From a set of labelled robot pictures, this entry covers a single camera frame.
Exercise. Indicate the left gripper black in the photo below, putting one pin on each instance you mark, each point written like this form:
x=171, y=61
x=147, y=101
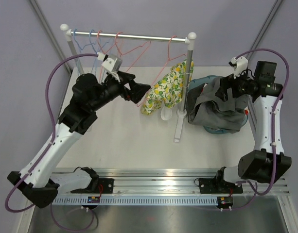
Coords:
x=136, y=90

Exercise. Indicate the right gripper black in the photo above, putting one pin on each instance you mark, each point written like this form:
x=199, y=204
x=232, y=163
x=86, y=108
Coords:
x=226, y=83

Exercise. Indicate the lemon print skirt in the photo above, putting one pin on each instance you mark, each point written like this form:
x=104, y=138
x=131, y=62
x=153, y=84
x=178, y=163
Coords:
x=167, y=92

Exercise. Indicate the plain grey skirt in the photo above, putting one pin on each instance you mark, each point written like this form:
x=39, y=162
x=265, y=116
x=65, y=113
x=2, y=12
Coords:
x=216, y=109

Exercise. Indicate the pink wire hanger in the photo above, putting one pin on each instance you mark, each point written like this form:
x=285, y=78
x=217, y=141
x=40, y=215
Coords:
x=103, y=51
x=169, y=59
x=146, y=45

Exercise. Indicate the blue wire hanger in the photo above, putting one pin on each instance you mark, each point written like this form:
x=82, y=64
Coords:
x=95, y=67
x=79, y=48

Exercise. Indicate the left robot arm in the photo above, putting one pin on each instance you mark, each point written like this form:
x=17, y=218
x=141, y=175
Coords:
x=35, y=181

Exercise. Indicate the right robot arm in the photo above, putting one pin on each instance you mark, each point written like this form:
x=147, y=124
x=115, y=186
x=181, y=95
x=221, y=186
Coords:
x=267, y=162

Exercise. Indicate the blue plastic basket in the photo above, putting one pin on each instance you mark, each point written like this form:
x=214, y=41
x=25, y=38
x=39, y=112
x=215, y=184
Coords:
x=199, y=81

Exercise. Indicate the clothes rack silver white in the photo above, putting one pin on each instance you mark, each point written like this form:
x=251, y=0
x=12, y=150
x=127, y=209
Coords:
x=181, y=112

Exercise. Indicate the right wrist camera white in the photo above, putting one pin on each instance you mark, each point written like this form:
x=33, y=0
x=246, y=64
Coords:
x=239, y=65

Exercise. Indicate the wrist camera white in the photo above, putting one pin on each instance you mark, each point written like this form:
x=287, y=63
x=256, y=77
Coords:
x=110, y=63
x=239, y=65

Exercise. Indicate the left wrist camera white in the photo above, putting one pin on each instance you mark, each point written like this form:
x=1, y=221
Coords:
x=110, y=63

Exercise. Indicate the right frame post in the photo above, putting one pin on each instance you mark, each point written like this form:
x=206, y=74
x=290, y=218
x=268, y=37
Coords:
x=267, y=24

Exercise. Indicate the frame post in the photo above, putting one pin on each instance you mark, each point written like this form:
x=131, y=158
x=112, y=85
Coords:
x=267, y=24
x=47, y=29

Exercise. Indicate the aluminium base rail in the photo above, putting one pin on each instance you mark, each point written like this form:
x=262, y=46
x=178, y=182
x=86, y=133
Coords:
x=156, y=182

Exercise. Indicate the left frame post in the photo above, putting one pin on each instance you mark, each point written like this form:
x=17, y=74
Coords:
x=47, y=29

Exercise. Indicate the white slotted cable duct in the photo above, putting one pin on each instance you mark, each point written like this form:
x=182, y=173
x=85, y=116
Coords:
x=137, y=200

